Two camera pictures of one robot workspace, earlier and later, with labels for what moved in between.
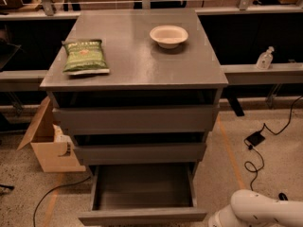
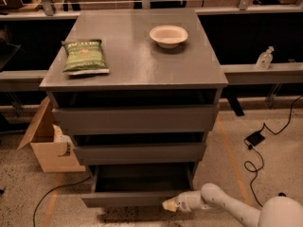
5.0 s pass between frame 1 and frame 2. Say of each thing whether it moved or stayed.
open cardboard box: stayed
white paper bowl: stayed
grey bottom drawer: moved
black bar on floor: stayed
